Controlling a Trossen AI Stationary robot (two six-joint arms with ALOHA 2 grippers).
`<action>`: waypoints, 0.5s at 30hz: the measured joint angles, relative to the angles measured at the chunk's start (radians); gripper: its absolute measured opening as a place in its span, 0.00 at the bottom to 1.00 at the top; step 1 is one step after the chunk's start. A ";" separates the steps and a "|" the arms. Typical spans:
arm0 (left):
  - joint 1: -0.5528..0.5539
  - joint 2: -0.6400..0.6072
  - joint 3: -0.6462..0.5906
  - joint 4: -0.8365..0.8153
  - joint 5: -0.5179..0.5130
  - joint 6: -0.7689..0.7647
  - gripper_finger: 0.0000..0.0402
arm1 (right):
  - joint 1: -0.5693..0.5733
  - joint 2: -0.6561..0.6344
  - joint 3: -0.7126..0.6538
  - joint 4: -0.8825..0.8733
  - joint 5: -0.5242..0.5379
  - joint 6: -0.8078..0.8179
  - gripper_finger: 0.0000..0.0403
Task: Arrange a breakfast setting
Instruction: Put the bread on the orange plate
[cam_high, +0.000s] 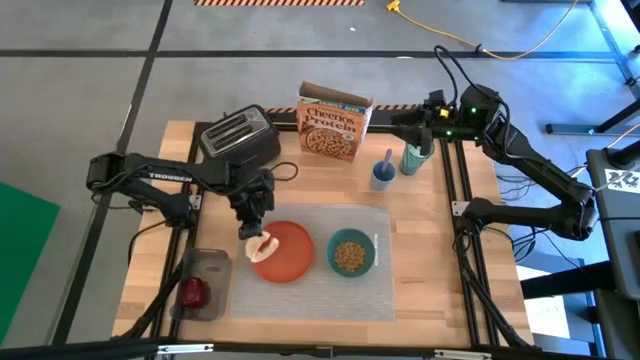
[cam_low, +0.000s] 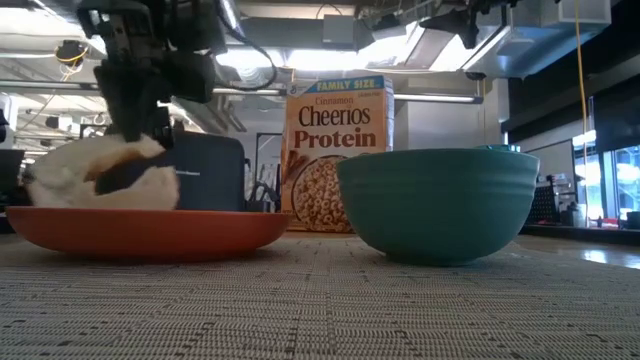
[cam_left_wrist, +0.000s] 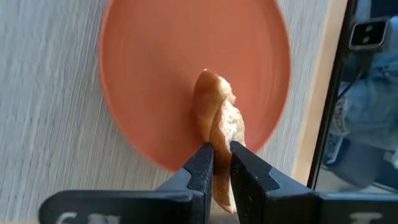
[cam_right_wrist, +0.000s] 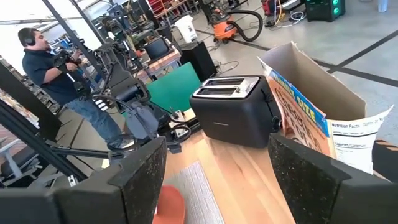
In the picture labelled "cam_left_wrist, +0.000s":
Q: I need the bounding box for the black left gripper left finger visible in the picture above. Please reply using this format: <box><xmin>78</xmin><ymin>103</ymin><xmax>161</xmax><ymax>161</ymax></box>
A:
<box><xmin>39</xmin><ymin>142</ymin><xmax>215</xmax><ymax>224</ymax></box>

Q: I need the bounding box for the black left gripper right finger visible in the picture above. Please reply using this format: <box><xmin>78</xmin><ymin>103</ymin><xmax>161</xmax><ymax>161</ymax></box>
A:
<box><xmin>229</xmin><ymin>140</ymin><xmax>398</xmax><ymax>224</ymax></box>

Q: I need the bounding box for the toasted bread slice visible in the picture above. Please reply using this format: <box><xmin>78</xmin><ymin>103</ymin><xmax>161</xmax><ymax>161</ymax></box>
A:
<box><xmin>191</xmin><ymin>68</ymin><xmax>246</xmax><ymax>215</ymax></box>

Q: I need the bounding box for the orange plate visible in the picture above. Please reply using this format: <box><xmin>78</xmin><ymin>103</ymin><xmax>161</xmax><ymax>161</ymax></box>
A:
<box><xmin>98</xmin><ymin>0</ymin><xmax>292</xmax><ymax>174</ymax></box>

